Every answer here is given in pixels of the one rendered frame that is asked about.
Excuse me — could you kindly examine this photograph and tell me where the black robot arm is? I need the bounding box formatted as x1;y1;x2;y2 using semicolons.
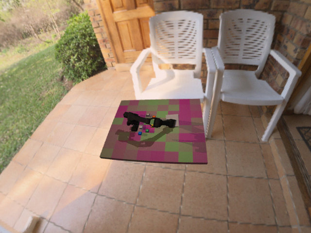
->
123;112;176;128

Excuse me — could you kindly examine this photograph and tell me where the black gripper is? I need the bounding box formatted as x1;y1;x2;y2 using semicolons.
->
131;121;139;132

